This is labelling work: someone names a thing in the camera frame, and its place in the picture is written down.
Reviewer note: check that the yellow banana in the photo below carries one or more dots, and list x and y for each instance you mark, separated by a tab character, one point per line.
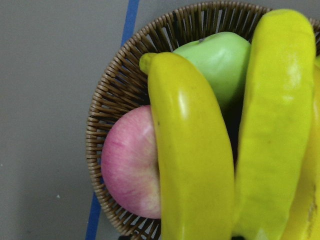
275	123
195	157
304	217

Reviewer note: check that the woven wicker fruit basket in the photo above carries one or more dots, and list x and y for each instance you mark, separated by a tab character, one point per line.
123	87

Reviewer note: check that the pink apple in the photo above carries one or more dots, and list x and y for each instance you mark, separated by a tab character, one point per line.
129	163

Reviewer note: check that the green pear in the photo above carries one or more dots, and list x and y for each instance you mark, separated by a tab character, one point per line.
223	59

